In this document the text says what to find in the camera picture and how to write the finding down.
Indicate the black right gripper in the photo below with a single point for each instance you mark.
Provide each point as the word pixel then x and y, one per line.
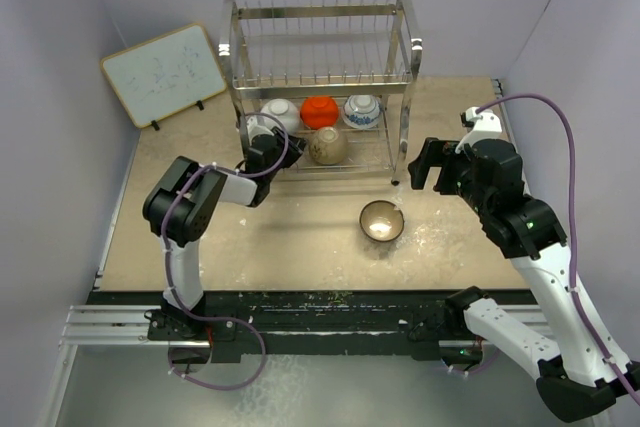
pixel 437 153

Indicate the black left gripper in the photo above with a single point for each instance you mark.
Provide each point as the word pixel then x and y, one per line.
pixel 295 146

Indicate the white ceramic bowl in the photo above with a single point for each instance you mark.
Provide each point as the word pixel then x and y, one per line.
pixel 285 111

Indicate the black glossy bowl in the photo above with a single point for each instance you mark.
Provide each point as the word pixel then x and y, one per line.
pixel 329 146

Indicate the orange plastic bowl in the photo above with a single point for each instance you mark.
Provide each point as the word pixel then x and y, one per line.
pixel 318 112

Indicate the brown beige bowl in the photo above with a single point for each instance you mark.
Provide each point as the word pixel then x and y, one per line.
pixel 381 221

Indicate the blue white patterned bowl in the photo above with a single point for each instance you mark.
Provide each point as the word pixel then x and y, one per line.
pixel 361 112

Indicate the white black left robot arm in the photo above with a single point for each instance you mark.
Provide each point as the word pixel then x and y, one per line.
pixel 182 204

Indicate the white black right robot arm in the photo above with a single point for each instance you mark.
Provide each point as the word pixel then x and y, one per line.
pixel 574 377

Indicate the stainless steel dish rack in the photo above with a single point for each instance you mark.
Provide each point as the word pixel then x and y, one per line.
pixel 338 49

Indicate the small framed whiteboard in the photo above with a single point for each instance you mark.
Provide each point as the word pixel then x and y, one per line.
pixel 165 75

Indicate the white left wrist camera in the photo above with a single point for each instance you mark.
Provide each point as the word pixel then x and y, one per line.
pixel 256 128

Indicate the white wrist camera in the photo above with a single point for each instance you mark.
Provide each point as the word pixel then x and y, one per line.
pixel 256 128
pixel 480 126

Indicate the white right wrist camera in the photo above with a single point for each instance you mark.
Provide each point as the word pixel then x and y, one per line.
pixel 480 126

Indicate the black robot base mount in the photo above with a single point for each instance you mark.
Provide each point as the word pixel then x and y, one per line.
pixel 409 323

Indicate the aluminium extrusion rail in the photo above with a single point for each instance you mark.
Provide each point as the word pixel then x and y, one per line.
pixel 113 325

